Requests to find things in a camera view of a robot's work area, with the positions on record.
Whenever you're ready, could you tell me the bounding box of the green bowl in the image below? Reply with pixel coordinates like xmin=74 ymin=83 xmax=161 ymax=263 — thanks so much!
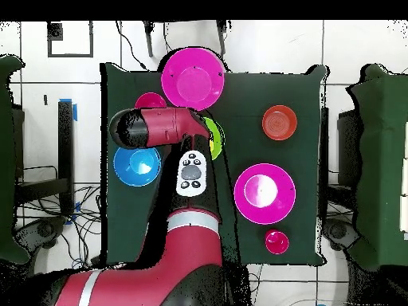
xmin=202 ymin=116 xmax=226 ymax=161

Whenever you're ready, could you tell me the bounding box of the large pink bowl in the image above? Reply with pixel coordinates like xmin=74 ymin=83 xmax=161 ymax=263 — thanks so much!
xmin=233 ymin=163 xmax=296 ymax=226
xmin=160 ymin=47 xmax=226 ymax=112

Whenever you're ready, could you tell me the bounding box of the blue bowl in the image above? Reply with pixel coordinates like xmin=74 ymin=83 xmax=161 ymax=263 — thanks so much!
xmin=113 ymin=147 xmax=163 ymax=187

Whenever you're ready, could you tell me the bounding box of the small crimson bowl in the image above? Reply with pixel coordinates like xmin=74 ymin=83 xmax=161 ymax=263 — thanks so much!
xmin=134 ymin=92 xmax=167 ymax=110

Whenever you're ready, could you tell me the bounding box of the orange bowl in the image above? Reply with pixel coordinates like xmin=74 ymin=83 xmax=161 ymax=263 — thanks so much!
xmin=261 ymin=104 xmax=298 ymax=141

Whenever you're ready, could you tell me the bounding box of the dark green table cloth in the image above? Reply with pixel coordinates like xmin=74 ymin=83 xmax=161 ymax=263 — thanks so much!
xmin=100 ymin=62 xmax=329 ymax=266

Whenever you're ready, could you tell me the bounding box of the crimson cup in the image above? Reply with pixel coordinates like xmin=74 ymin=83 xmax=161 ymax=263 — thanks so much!
xmin=265 ymin=229 xmax=290 ymax=255

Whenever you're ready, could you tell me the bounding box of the black stand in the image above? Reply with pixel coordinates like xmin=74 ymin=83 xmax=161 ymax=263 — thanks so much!
xmin=14 ymin=100 xmax=76 ymax=218
xmin=319 ymin=107 xmax=330 ymax=221

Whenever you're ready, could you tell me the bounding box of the black tripod leg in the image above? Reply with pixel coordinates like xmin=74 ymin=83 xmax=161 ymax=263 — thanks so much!
xmin=216 ymin=20 xmax=232 ymax=57
xmin=142 ymin=21 xmax=155 ymax=58

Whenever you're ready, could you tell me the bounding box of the blue tape piece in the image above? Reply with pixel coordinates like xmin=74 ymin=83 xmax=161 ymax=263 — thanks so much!
xmin=59 ymin=97 xmax=79 ymax=123

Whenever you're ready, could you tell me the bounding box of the neighbouring green covered table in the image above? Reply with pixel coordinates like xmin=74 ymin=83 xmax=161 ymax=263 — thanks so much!
xmin=347 ymin=63 xmax=408 ymax=272
xmin=0 ymin=54 xmax=30 ymax=265

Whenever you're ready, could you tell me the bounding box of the black cable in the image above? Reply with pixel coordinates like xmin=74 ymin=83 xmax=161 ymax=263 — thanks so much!
xmin=115 ymin=21 xmax=148 ymax=71

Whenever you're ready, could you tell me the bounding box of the tangle of cables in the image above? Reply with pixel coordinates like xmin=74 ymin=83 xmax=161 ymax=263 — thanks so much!
xmin=15 ymin=184 xmax=103 ymax=269

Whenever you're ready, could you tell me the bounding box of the black square floor frame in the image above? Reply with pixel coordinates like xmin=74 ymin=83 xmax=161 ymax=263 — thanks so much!
xmin=46 ymin=21 xmax=94 ymax=58

